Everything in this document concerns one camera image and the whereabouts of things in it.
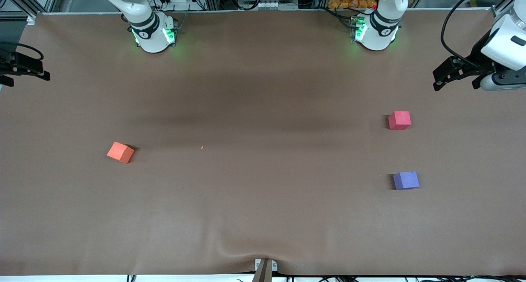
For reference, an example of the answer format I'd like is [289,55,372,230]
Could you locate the orange foam block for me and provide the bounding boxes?
[106,141,135,164]

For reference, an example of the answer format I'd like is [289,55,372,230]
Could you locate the red foam block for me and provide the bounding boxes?
[388,111,411,131]

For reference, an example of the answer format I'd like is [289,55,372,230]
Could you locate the purple foam block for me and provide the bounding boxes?
[393,171,420,190]

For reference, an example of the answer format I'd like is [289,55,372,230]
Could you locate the brown table mat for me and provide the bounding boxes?
[0,11,526,276]

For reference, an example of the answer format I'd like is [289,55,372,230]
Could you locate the brown clamp bar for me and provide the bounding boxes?
[251,260,273,282]

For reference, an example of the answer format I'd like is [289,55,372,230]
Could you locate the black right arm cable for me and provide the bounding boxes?
[0,41,44,62]

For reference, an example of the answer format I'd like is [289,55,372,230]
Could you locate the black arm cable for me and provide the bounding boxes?
[0,41,44,62]
[441,0,500,67]

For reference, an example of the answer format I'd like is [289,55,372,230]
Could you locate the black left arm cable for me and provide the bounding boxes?
[441,0,500,67]

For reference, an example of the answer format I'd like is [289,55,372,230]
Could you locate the aluminium frame post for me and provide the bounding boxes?
[491,0,526,18]
[0,0,62,20]

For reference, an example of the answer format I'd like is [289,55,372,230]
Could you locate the grey metal clamp bracket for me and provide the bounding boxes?
[255,259,279,273]

